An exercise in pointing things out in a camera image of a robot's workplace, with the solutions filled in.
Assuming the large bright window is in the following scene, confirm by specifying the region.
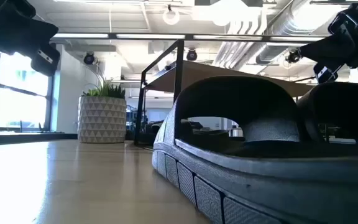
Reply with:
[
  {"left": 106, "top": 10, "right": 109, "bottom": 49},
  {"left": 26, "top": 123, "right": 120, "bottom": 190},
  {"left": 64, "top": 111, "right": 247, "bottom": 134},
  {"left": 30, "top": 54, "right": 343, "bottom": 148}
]
[{"left": 0, "top": 51, "right": 51, "bottom": 131}]

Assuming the wooden shelf black metal frame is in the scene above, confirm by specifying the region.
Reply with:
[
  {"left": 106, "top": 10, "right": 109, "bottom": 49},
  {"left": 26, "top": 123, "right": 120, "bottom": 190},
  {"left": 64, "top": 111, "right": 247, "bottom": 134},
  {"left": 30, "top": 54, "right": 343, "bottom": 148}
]
[{"left": 134, "top": 39, "right": 323, "bottom": 147}]

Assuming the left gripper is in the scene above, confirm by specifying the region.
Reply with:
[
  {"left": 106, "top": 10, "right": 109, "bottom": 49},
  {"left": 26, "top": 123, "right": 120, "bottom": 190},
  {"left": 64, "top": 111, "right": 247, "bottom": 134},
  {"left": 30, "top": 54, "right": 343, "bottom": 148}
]
[{"left": 0, "top": 0, "right": 61, "bottom": 77}]

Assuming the black ceiling camera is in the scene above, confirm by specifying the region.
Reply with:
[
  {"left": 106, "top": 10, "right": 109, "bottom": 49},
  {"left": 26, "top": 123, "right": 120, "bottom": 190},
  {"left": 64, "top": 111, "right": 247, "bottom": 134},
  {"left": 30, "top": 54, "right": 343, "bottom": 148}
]
[
  {"left": 285, "top": 49, "right": 301, "bottom": 64},
  {"left": 186, "top": 48, "right": 198, "bottom": 62},
  {"left": 83, "top": 52, "right": 96, "bottom": 65}
]

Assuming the white ring light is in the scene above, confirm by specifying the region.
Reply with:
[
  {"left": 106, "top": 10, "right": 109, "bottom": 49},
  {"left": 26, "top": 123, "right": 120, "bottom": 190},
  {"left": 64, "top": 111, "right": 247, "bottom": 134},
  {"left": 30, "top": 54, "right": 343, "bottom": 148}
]
[{"left": 162, "top": 7, "right": 180, "bottom": 26}]

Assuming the overhead beam with light strips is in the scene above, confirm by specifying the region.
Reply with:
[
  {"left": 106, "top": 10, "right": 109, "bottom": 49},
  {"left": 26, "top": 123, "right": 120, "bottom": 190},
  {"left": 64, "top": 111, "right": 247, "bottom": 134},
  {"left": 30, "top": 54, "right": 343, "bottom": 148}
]
[{"left": 51, "top": 32, "right": 328, "bottom": 44}]

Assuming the silver ventilation duct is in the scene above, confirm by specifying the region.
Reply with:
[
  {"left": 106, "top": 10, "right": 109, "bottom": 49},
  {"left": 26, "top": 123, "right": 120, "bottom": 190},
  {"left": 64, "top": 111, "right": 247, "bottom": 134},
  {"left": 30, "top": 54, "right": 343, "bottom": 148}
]
[{"left": 255, "top": 0, "right": 332, "bottom": 65}]

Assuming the potted plant white patterned pot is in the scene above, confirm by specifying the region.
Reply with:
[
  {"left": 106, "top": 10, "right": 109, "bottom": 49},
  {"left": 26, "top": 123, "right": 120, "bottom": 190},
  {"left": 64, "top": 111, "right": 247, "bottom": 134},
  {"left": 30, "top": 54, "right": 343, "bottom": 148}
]
[{"left": 78, "top": 79, "right": 127, "bottom": 144}]

